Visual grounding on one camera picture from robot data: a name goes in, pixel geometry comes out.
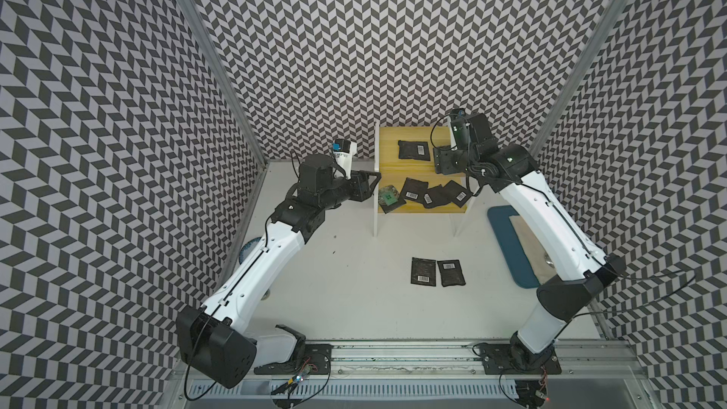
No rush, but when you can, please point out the blue white ceramic bowl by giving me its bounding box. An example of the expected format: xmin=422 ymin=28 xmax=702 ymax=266
xmin=238 ymin=240 xmax=257 ymax=264

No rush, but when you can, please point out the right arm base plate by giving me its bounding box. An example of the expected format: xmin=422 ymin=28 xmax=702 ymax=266
xmin=474 ymin=343 xmax=562 ymax=376

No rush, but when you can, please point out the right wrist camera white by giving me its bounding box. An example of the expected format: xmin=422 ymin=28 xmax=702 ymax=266
xmin=448 ymin=108 xmax=470 ymax=151

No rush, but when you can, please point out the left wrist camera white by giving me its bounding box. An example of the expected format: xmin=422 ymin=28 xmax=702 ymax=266
xmin=331 ymin=138 xmax=358 ymax=179

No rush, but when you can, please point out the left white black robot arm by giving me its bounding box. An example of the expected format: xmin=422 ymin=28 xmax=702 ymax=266
xmin=176 ymin=153 xmax=382 ymax=388

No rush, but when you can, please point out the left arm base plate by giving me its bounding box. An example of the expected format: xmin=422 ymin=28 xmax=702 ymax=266
xmin=254 ymin=343 xmax=332 ymax=377

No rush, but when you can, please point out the aluminium front rail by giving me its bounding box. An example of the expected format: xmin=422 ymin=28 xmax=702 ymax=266
xmin=320 ymin=339 xmax=647 ymax=380

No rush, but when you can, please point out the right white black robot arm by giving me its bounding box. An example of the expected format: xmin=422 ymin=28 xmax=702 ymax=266
xmin=435 ymin=108 xmax=626 ymax=369

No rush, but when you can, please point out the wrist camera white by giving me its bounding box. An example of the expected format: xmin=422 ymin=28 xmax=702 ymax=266
xmin=331 ymin=138 xmax=358 ymax=179
xmin=448 ymin=108 xmax=470 ymax=151

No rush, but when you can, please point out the teal tray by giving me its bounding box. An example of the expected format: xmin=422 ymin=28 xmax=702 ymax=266
xmin=487 ymin=206 xmax=541 ymax=289

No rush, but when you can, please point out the green floral tea bag lower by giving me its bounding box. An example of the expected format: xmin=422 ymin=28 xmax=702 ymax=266
xmin=378 ymin=185 xmax=406 ymax=214

